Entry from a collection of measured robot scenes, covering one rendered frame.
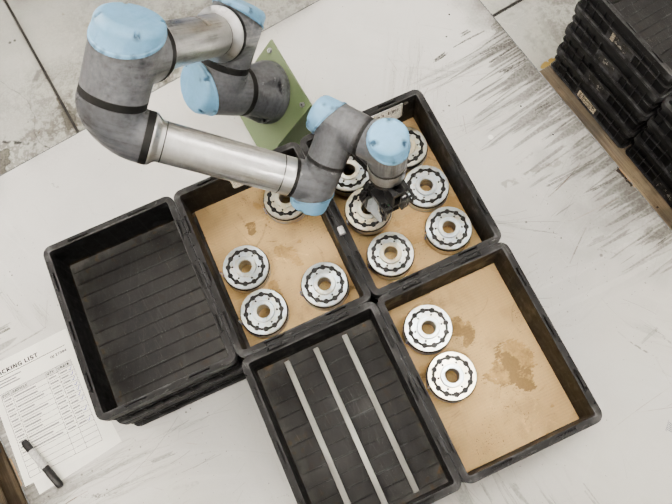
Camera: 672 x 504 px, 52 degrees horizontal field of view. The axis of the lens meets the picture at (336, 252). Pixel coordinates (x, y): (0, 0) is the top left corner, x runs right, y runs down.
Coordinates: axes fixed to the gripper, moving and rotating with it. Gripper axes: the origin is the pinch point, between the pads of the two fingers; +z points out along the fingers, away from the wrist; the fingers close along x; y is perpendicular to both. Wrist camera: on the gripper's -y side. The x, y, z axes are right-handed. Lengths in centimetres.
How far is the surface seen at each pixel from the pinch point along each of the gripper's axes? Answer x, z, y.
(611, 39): 94, 38, -18
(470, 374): -4.9, 1.5, 41.9
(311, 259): -19.4, 4.6, 2.0
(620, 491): 11, 17, 79
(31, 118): -73, 89, -130
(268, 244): -25.8, 4.7, -6.3
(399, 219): 2.3, 4.6, 4.7
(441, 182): 14.5, 1.7, 3.3
